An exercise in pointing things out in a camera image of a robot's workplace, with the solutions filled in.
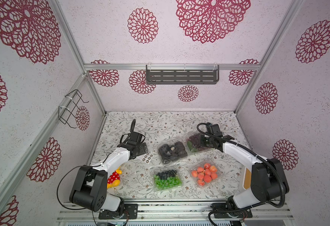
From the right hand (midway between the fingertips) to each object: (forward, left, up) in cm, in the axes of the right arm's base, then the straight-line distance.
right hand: (199, 138), depth 91 cm
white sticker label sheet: (-10, +34, -9) cm, 36 cm away
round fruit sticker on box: (-6, +17, -2) cm, 18 cm away
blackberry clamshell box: (-9, +18, -2) cm, 20 cm away
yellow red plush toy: (-26, +50, -4) cm, 57 cm away
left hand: (-8, +39, -4) cm, 40 cm away
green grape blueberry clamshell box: (-25, +20, -5) cm, 32 cm away
